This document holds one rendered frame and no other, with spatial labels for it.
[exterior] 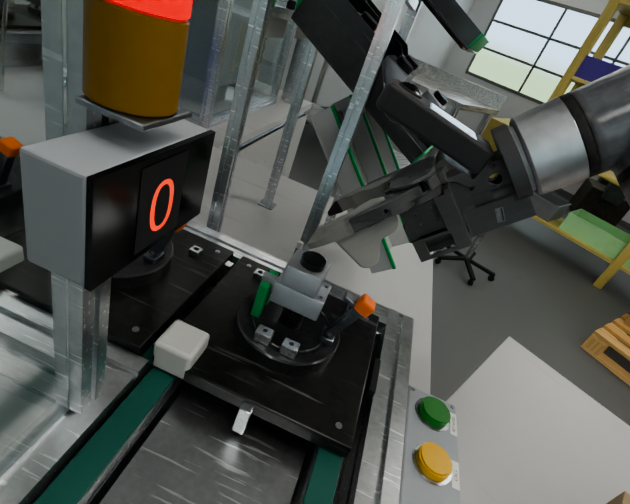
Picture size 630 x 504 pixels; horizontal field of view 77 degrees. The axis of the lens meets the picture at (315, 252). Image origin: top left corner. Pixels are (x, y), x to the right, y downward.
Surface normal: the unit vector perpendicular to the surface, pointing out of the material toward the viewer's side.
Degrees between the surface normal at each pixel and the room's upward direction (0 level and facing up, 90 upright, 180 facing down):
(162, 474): 0
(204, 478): 0
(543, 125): 62
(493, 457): 0
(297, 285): 90
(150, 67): 90
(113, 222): 90
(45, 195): 90
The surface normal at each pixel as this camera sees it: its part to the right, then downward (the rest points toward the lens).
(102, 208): 0.91, 0.40
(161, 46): 0.68, 0.57
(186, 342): 0.31, -0.80
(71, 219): -0.26, 0.45
